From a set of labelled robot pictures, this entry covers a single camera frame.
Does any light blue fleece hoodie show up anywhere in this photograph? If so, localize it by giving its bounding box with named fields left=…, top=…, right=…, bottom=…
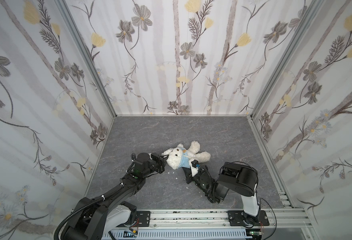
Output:
left=177, top=148, right=194, bottom=168

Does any white plush teddy bear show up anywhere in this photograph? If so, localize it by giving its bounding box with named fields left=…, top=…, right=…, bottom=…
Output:
left=161, top=141, right=211, bottom=170

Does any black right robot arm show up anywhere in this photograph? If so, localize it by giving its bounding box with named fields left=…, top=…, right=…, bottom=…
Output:
left=182, top=161, right=261, bottom=219

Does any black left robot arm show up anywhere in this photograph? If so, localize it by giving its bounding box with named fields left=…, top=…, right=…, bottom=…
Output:
left=53, top=153, right=168, bottom=240

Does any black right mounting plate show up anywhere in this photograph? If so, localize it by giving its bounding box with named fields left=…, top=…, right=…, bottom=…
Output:
left=228, top=210, right=270, bottom=228

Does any black mounting plate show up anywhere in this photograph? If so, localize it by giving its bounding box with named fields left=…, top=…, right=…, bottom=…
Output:
left=228, top=210, right=270, bottom=228
left=131, top=211, right=151, bottom=228

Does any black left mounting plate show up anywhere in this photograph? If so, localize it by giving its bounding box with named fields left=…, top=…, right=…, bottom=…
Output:
left=131, top=211, right=151, bottom=228

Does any black corrugated right cable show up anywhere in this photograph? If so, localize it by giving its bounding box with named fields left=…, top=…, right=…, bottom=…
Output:
left=198, top=166, right=222, bottom=205

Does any black corrugated cable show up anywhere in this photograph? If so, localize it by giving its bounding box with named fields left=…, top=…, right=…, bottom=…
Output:
left=53, top=194, right=107, bottom=240
left=198, top=166, right=222, bottom=205

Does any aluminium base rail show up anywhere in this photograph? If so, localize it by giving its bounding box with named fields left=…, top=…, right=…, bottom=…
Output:
left=103, top=209, right=312, bottom=230

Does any black corrugated left cable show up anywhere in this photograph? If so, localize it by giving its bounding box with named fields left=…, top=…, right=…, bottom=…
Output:
left=53, top=194, right=107, bottom=240

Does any white slotted cable duct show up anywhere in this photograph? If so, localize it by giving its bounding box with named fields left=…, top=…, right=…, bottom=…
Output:
left=102, top=229, right=252, bottom=240

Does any aluminium corner post right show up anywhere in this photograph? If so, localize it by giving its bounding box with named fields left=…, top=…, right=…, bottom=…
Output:
left=250, top=1, right=323, bottom=120

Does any aluminium corner post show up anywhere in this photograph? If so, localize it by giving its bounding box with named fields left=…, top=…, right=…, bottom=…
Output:
left=55, top=0, right=117, bottom=119
left=250, top=1, right=323, bottom=120

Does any aluminium corner post left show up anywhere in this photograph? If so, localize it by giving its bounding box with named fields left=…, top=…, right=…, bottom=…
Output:
left=55, top=0, right=117, bottom=119

